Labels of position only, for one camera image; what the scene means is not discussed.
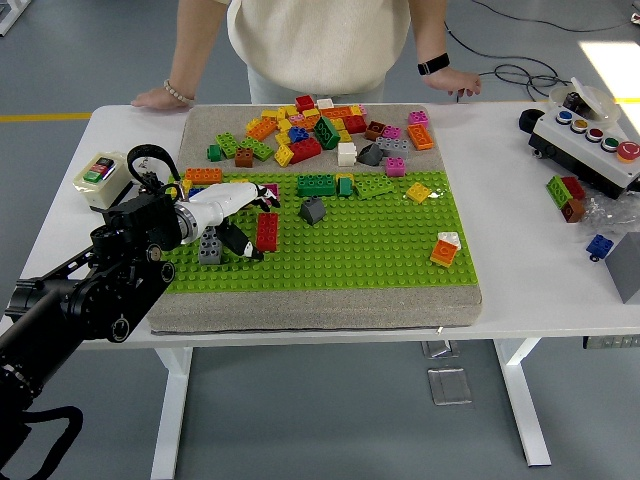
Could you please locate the person's left hand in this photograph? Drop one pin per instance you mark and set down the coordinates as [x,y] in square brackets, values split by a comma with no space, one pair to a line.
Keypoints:
[457,81]

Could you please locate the person's right hand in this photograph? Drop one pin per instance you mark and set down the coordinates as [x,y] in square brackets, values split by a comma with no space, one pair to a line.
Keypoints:
[152,99]

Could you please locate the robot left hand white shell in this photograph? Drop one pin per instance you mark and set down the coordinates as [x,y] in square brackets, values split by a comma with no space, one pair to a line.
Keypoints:
[220,197]

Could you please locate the grey eight-stud brick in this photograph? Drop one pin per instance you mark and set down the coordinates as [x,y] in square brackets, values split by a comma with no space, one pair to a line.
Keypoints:
[210,250]
[393,146]

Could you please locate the green studded baseplate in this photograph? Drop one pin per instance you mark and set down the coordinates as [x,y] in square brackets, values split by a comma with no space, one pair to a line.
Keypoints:
[375,250]

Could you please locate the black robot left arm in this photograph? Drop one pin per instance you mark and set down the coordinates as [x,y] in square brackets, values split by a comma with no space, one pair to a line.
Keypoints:
[140,220]

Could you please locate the person's left forearm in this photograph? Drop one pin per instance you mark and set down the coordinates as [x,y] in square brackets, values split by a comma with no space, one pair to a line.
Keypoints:
[427,30]

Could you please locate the person's right forearm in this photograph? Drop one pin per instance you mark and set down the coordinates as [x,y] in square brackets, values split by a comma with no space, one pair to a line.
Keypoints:
[200,45]

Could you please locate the blue four-stud brick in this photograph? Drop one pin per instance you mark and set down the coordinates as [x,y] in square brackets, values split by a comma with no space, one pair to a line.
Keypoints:
[196,191]
[298,134]
[600,246]

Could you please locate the orange eight-stud brick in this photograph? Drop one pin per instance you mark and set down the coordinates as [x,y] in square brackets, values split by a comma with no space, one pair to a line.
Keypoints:
[336,112]
[204,175]
[420,137]
[262,129]

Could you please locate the yellow four-stud brick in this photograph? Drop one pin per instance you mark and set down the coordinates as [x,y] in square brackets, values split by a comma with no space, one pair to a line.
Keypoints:
[186,186]
[418,192]

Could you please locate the green two-stud brick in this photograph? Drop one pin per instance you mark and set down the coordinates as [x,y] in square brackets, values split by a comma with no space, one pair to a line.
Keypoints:
[214,153]

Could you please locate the magenta four-stud brick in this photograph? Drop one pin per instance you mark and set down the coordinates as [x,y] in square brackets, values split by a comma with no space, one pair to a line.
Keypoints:
[271,188]
[395,166]
[419,118]

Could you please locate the lime green eight-stud brick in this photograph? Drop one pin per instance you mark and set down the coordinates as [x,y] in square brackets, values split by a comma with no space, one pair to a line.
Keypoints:
[230,144]
[260,149]
[556,192]

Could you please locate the pink four-stud brick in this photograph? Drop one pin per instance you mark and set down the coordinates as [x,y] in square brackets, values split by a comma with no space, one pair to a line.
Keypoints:
[392,132]

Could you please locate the yellow building brick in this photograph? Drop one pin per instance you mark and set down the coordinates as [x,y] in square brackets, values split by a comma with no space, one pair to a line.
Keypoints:
[345,134]
[311,113]
[270,114]
[345,176]
[356,110]
[283,138]
[284,125]
[287,111]

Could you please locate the dark grey sloped brick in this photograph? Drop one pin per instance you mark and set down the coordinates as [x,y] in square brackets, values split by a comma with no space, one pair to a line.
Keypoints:
[370,155]
[311,211]

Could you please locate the dark green eight-stud brick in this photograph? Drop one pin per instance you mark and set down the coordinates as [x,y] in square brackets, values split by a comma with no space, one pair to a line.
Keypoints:
[316,186]
[327,132]

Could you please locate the pink building brick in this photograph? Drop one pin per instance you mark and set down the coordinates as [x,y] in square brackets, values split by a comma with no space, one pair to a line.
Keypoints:
[364,110]
[298,118]

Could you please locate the orange building brick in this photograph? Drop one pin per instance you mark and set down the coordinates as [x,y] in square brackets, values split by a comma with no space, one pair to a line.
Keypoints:
[309,124]

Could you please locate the teal green building brick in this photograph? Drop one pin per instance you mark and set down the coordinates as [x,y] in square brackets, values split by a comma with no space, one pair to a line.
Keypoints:
[345,187]

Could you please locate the red four-stud brick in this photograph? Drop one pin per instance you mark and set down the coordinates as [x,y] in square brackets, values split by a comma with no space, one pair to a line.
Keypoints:
[305,103]

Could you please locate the white four-stud brick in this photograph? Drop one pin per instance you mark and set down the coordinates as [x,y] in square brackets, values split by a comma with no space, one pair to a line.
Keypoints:
[347,154]
[449,238]

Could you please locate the white building brick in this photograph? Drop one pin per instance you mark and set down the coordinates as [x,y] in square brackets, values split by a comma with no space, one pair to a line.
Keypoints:
[326,103]

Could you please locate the lime green flat plate brick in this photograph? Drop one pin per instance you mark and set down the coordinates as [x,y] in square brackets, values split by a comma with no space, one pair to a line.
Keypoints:
[374,188]

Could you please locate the red building brick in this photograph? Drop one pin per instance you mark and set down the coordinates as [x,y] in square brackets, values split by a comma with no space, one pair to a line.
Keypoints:
[574,187]

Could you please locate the orange four-stud brick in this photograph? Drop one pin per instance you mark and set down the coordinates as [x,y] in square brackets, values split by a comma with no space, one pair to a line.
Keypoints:
[444,253]

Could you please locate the black wristband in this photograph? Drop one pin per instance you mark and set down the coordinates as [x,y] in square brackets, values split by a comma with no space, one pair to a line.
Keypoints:
[434,63]

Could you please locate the white push-button control box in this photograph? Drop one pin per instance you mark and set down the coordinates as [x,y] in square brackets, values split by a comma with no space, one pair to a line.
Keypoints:
[575,150]

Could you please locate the round translucent lidded container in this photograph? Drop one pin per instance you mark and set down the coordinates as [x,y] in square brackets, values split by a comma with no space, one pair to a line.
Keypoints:
[597,100]

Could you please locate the person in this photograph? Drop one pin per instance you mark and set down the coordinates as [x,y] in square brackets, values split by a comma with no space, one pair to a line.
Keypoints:
[320,40]

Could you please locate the grey-brown cushion mat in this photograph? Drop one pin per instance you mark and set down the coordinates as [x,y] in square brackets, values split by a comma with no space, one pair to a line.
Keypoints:
[310,310]

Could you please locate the clear plastic bag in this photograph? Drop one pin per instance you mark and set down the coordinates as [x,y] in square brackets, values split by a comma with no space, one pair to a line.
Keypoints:
[607,212]

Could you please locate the white table leg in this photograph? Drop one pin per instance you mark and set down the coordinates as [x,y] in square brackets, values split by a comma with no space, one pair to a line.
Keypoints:
[170,425]
[520,400]

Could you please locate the grey box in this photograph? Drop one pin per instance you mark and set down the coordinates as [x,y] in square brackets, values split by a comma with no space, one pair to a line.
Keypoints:
[627,270]

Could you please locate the clear floor socket cover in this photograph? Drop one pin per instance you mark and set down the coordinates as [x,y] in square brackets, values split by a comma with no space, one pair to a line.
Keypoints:
[440,348]
[450,387]

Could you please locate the under-table control panel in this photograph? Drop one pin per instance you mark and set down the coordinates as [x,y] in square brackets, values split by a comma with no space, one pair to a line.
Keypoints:
[612,342]

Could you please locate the cream switch box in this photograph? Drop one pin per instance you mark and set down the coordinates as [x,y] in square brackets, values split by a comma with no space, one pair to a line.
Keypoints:
[100,175]

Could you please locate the white furniture frame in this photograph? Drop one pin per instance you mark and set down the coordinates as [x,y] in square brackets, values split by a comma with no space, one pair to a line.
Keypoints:
[11,15]

